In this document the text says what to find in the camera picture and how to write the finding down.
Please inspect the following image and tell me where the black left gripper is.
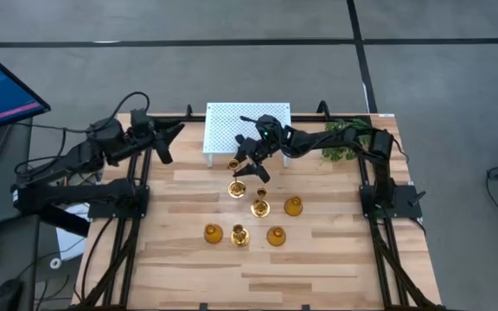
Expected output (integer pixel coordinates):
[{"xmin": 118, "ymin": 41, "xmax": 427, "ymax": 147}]
[{"xmin": 127, "ymin": 119, "xmax": 186, "ymax": 166}]

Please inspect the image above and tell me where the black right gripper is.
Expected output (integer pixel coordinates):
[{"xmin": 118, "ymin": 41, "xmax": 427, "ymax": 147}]
[{"xmin": 233, "ymin": 114, "xmax": 285, "ymax": 184}]

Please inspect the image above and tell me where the tall brass candlestick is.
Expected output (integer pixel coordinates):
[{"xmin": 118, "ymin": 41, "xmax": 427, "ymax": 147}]
[{"xmin": 227, "ymin": 158, "xmax": 247, "ymax": 200}]

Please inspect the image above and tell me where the medium brass candlestick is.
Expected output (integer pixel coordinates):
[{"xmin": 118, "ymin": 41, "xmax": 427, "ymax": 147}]
[{"xmin": 250, "ymin": 187, "xmax": 271, "ymax": 219}]

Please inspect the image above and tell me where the amber ribbed glass candle holder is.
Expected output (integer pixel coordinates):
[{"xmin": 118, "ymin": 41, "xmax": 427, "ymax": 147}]
[
  {"xmin": 265, "ymin": 225, "xmax": 288, "ymax": 248},
  {"xmin": 283, "ymin": 195, "xmax": 304, "ymax": 218},
  {"xmin": 203, "ymin": 223, "xmax": 225, "ymax": 245}
]

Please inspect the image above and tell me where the tall gold candlestick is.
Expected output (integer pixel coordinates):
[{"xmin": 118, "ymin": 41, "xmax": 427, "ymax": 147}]
[{"xmin": 230, "ymin": 223, "xmax": 251, "ymax": 248}]

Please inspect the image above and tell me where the white perforated metal shelf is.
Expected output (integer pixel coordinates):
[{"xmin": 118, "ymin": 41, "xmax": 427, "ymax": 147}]
[{"xmin": 202, "ymin": 102, "xmax": 294, "ymax": 168}]

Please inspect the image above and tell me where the green leafy plant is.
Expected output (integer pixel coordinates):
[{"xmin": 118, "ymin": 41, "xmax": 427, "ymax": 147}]
[{"xmin": 320, "ymin": 117, "xmax": 374, "ymax": 163}]

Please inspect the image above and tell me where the white paper sheet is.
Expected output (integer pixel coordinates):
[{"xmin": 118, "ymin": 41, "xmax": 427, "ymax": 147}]
[{"xmin": 54, "ymin": 202, "xmax": 93, "ymax": 261}]

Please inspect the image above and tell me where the black computer mouse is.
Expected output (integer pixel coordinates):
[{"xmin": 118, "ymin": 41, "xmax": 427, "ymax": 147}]
[{"xmin": 0, "ymin": 278, "xmax": 25, "ymax": 311}]

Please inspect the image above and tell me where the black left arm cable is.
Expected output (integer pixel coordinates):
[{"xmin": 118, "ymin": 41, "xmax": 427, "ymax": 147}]
[{"xmin": 61, "ymin": 91, "xmax": 151, "ymax": 135}]

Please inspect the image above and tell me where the black aluminium table frame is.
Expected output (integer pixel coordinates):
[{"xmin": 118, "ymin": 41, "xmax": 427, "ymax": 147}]
[{"xmin": 71, "ymin": 101, "xmax": 444, "ymax": 311}]

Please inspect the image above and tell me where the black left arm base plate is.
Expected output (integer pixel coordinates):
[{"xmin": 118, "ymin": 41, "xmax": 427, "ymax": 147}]
[{"xmin": 87, "ymin": 184, "xmax": 150, "ymax": 219}]

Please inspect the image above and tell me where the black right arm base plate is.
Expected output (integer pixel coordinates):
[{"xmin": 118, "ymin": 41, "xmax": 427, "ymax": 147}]
[{"xmin": 360, "ymin": 184, "xmax": 423, "ymax": 219}]

